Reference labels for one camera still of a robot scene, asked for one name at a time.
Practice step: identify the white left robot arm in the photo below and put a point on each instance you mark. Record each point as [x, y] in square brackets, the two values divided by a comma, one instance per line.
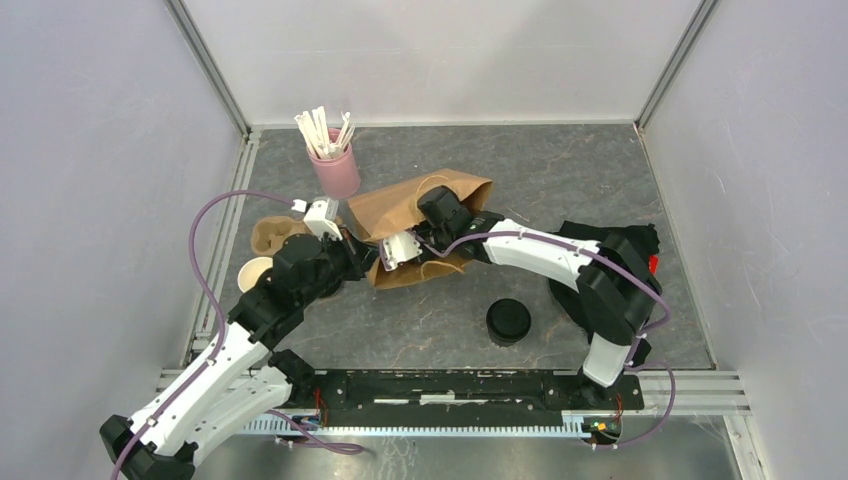
[232, 344]

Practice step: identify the aluminium slotted cable duct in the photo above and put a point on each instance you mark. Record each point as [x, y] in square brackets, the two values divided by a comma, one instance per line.
[276, 420]

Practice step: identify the pink straw holder cup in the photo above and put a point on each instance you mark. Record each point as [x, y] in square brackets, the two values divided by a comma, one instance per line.
[338, 176]

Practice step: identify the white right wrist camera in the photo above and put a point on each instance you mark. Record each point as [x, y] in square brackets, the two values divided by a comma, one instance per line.
[397, 249]

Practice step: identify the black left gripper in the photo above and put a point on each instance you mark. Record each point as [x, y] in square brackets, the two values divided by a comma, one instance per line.
[360, 256]

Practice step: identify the brown cardboard cup carrier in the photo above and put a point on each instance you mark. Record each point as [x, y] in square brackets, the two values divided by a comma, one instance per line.
[270, 233]

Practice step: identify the brown paper bag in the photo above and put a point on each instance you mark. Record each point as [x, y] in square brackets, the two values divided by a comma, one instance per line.
[393, 208]

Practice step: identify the stack of paper cups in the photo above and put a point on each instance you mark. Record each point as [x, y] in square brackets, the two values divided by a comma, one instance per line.
[252, 271]

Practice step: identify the black cloth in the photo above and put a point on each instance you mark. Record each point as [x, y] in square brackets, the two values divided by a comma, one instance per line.
[605, 301]

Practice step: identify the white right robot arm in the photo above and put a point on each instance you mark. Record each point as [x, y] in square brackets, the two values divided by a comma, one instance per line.
[494, 239]

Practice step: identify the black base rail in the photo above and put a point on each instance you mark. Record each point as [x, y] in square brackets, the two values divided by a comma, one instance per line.
[459, 398]

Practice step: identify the white wrapped straws bundle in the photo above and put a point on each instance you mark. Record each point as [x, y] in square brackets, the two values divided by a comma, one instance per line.
[321, 141]

